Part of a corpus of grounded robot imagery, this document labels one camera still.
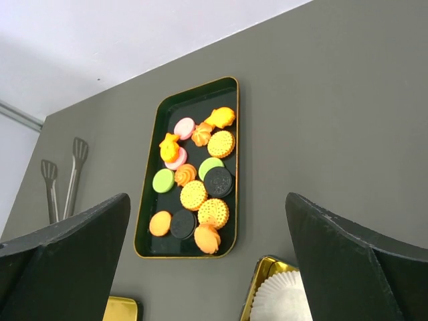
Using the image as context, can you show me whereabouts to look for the pink round cookie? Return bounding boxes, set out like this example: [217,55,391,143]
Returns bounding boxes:
[165,147,187,171]
[174,117,195,140]

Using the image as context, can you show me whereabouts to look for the orange round cookie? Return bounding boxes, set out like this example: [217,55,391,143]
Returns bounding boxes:
[149,211,172,237]

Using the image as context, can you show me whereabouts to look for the black gold-rimmed cookie tray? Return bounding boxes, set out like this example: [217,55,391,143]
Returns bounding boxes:
[134,76,240,259]

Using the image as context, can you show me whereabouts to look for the green round cookie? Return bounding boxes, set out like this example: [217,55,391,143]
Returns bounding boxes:
[198,157,225,181]
[152,169,175,193]

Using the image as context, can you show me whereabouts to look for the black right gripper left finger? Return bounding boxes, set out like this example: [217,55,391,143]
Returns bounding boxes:
[1,193,130,320]

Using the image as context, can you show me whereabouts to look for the orange fish-shaped cookie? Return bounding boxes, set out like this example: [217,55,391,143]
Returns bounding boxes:
[204,106,236,128]
[159,132,180,163]

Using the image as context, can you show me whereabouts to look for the black sandwich cookie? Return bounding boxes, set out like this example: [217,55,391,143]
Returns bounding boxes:
[203,167,234,198]
[170,209,196,239]

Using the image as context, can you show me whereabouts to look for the white paper cupcake liner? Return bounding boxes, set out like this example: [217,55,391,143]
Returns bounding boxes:
[250,271,312,321]

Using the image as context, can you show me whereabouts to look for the gold tin lid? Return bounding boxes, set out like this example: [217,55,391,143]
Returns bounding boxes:
[102,296,140,321]

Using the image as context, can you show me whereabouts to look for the yellow dotted round biscuit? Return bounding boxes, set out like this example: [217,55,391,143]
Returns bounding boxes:
[197,198,229,229]
[207,130,235,158]
[180,180,208,211]

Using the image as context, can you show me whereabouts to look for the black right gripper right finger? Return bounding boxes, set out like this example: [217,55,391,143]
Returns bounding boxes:
[285,193,427,320]

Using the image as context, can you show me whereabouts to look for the orange shell cookie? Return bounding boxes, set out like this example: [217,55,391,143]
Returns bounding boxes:
[194,224,221,254]

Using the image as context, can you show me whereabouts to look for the orange swirl cookie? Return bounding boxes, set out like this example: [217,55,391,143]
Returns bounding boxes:
[175,164,197,187]
[191,122,213,147]

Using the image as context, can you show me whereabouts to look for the gold cookie tin box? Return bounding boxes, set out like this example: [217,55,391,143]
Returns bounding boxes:
[239,255,298,321]

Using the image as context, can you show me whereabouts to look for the steel serving tongs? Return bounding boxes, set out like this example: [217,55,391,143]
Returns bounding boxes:
[40,136,90,225]

